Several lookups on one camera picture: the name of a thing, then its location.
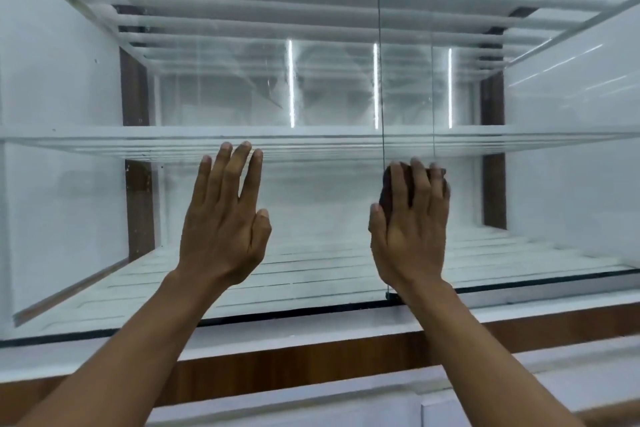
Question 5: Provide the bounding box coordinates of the glass shelf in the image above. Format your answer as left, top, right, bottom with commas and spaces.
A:
0, 124, 640, 164

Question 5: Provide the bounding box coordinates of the dark cleaning cloth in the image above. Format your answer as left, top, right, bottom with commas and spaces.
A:
378, 163, 452, 212

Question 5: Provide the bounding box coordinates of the white lower cabinet front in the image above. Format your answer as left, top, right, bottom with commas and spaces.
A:
145, 349, 640, 427

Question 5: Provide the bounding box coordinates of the person's right hand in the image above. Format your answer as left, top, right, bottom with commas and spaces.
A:
369, 157, 452, 295

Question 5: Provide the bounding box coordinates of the person's right forearm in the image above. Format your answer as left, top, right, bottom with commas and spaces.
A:
387, 279, 588, 427

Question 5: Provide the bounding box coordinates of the person's left forearm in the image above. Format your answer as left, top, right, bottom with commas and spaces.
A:
15, 272, 238, 427

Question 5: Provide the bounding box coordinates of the sliding glass door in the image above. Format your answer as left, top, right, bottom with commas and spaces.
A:
376, 0, 640, 305
0, 0, 436, 342

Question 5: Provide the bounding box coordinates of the person's left hand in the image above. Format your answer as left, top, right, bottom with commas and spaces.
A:
167, 141, 272, 288

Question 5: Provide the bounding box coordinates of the white glass display cabinet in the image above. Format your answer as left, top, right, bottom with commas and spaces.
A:
0, 0, 640, 367

